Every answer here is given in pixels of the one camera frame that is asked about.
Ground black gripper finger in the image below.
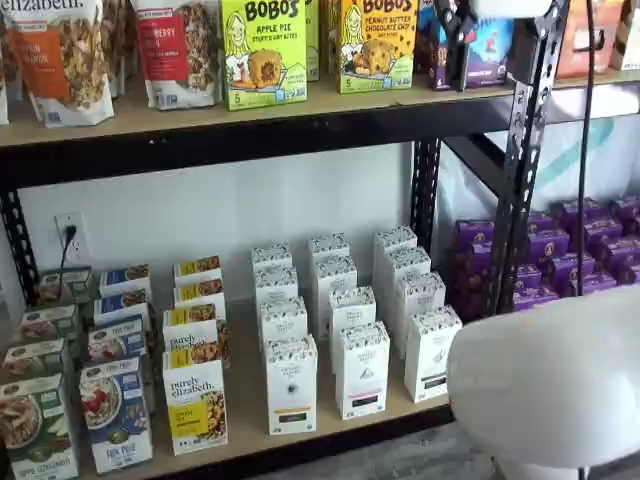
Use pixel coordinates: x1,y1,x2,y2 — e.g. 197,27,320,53
433,0,475,94

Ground white tea box yellow strip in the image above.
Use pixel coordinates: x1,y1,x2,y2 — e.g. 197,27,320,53
250,241,294,275
253,264,300,306
263,333,320,437
258,295,310,351

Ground purple blue snack bar box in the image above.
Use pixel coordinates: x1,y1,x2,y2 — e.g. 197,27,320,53
416,0,517,93

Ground yellow Bobo's peanut butter box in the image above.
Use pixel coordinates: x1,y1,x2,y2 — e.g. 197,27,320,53
338,0,419,95

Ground orange brown snack box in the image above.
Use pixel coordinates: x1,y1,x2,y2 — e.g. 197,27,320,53
553,0,627,80

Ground green Bobo's apple pie box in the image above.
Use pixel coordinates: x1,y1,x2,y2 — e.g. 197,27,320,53
219,0,310,112
303,0,322,83

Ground particle board shelf panel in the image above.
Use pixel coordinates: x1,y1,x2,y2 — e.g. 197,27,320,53
0,69,516,149
549,64,640,92
69,234,459,476

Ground white brown snack box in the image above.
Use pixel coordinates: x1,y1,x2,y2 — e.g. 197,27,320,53
608,0,640,71

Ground white tea box black strip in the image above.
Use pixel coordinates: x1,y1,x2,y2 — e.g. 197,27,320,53
393,271,447,359
403,304,464,404
386,246,433,301
373,224,419,281

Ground white tea box pink strip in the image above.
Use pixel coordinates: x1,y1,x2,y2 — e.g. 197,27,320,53
312,254,359,326
333,320,391,421
306,232,352,266
327,285,378,342

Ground yellow white granola box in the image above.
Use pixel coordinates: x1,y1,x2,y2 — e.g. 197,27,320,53
161,304,232,369
161,347,229,457
172,255,223,289
172,278,227,321

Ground blue oatmeal box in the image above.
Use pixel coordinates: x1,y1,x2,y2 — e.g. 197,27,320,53
86,313,150,365
92,288,152,331
78,356,155,475
98,263,152,300

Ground green oatmeal box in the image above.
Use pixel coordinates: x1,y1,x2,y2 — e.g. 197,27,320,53
18,303,82,346
0,372,82,480
1,337,71,384
36,264,97,307

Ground white teal plastic sheet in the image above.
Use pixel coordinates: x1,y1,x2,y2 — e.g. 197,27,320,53
439,84,640,221

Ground black metal shelving unit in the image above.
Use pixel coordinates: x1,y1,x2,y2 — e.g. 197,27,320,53
0,14,557,480

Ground red label granola bag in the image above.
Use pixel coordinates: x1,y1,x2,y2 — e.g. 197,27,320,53
130,0,223,110

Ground white granola bag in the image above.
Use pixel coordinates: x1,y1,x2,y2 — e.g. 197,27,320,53
0,0,25,126
101,0,139,100

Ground orange label granola bag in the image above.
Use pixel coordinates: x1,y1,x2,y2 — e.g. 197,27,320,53
3,0,117,128

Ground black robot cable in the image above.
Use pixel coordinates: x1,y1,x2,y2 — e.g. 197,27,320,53
577,0,598,480

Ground black power plug cable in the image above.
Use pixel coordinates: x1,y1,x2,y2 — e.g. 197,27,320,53
58,224,78,304

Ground white wall outlet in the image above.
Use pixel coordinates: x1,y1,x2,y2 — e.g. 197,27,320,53
53,211,87,265

